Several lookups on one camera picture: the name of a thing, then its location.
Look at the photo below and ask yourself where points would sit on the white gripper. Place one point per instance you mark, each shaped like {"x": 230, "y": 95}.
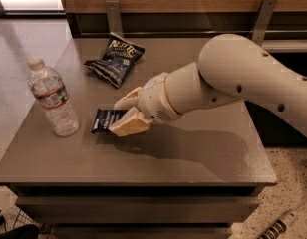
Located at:
{"x": 154, "y": 99}

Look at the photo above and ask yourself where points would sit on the left metal bracket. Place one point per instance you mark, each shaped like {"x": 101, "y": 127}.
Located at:
{"x": 114, "y": 16}

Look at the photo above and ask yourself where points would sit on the white power strip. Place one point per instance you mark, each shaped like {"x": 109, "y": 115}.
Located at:
{"x": 282, "y": 223}

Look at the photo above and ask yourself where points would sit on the blue kettle chips bag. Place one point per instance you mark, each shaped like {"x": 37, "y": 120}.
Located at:
{"x": 118, "y": 59}

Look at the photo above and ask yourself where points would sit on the right metal bracket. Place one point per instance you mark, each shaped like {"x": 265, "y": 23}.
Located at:
{"x": 262, "y": 20}

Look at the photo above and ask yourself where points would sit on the dark blue rxbar wrapper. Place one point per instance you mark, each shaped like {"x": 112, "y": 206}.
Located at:
{"x": 105, "y": 118}

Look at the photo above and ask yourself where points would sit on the clear plastic water bottle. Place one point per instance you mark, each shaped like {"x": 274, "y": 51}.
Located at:
{"x": 49, "y": 90}

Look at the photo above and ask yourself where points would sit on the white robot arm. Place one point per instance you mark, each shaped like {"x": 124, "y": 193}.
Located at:
{"x": 230, "y": 68}

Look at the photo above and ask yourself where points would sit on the grey drawer cabinet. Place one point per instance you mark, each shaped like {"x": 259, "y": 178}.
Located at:
{"x": 190, "y": 179}

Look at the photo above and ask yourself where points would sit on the black wire basket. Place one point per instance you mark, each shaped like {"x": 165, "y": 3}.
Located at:
{"x": 23, "y": 228}

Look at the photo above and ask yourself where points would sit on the metal bracket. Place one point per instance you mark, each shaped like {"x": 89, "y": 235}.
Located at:
{"x": 114, "y": 16}
{"x": 262, "y": 20}

